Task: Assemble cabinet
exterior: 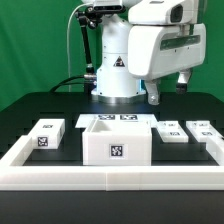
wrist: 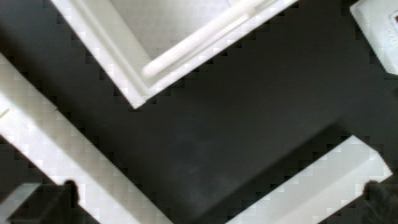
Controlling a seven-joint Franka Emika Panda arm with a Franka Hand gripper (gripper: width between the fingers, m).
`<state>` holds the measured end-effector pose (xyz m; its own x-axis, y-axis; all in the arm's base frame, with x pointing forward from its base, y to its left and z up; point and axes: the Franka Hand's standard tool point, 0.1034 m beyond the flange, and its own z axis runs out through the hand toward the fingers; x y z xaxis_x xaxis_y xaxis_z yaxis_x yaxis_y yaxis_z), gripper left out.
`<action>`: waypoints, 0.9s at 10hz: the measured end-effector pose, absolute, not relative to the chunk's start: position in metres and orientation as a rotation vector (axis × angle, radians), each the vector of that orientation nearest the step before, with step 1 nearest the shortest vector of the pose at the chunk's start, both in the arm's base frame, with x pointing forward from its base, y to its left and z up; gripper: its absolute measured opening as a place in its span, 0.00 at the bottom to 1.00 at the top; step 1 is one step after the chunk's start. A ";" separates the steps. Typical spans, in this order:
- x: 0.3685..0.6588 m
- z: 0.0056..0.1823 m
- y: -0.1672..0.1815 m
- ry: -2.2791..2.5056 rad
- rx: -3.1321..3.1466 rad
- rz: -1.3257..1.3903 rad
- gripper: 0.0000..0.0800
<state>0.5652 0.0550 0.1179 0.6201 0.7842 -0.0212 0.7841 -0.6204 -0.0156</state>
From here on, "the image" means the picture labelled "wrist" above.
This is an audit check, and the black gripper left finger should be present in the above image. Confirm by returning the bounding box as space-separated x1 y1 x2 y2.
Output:
0 180 82 224

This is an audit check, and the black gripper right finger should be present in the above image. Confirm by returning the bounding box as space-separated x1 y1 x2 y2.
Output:
342 181 398 224

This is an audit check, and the white cabinet body box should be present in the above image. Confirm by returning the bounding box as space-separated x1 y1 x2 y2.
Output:
50 0 299 107

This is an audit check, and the white U-shaped fence frame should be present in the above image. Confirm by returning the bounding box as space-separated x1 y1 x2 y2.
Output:
0 55 173 224

